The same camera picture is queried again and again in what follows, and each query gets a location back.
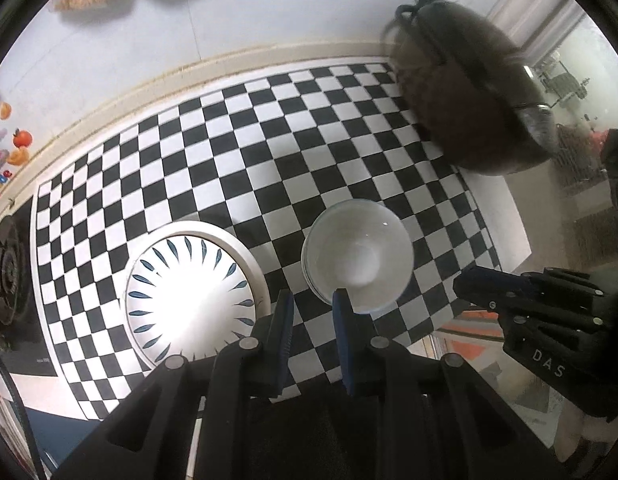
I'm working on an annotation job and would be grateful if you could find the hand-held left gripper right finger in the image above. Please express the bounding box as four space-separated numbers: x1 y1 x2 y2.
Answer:
332 288 557 480

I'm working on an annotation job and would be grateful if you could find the fruit wall sticker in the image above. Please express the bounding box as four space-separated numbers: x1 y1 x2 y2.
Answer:
0 87 35 206

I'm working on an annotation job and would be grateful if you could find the blue chair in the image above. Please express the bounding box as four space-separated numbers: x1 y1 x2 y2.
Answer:
29 405 102 480

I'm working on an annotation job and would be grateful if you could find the orange patterned floor mat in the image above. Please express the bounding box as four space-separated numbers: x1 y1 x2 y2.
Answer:
434 310 507 357

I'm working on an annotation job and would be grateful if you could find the large white plate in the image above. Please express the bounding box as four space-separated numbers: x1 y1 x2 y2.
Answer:
120 220 270 368

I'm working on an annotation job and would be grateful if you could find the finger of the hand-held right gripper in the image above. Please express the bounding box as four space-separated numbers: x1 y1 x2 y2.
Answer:
453 265 604 306
461 291 607 335

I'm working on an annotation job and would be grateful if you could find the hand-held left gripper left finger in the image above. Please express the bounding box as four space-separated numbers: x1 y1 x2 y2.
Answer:
54 289 295 480

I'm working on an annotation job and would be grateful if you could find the black and white checkered mat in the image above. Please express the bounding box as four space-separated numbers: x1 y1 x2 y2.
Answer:
34 62 504 421

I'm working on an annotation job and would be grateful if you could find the black gas stove burner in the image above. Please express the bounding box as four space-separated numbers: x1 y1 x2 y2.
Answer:
0 205 57 377

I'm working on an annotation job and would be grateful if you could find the dark rice cooker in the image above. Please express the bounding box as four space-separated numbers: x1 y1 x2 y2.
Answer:
381 0 560 177

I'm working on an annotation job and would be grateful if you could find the plain white bowl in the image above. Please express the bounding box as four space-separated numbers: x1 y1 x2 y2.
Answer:
302 199 415 316

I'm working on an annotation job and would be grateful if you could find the person's right forearm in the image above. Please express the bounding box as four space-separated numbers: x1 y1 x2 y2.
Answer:
556 400 617 463

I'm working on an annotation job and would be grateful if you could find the blue-streaked white plate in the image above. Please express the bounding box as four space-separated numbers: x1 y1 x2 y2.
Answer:
125 234 258 359

